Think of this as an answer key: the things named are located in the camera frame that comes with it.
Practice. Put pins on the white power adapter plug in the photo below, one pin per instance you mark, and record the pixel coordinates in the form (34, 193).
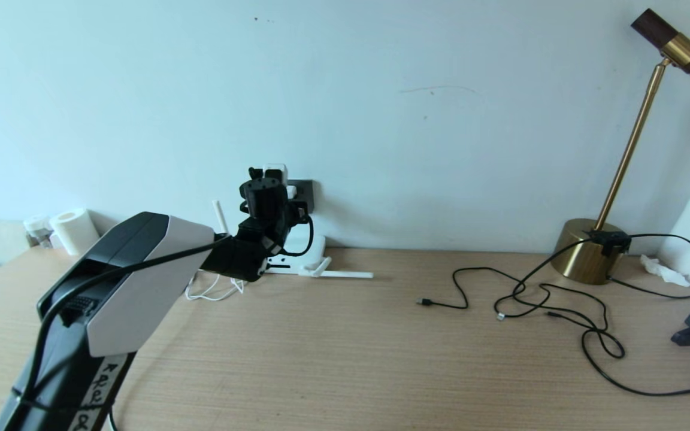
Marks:
(274, 171)

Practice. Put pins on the brass desk lamp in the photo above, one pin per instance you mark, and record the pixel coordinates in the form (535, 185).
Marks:
(578, 257)

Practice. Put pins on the white router with antennas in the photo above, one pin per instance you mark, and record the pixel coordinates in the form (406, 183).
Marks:
(315, 254)

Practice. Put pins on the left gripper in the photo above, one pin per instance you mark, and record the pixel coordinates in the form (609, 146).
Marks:
(293, 216)

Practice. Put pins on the small clear jar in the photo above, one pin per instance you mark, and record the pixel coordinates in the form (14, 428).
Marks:
(38, 232)

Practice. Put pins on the crumpled white tissue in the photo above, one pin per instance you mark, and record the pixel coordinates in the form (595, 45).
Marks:
(665, 272)

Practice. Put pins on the white toilet paper roll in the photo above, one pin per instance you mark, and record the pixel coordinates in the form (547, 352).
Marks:
(75, 230)

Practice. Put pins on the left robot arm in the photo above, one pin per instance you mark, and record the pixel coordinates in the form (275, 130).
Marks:
(141, 281)

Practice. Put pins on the grey wall socket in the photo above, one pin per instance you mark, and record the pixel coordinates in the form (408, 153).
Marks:
(305, 194)

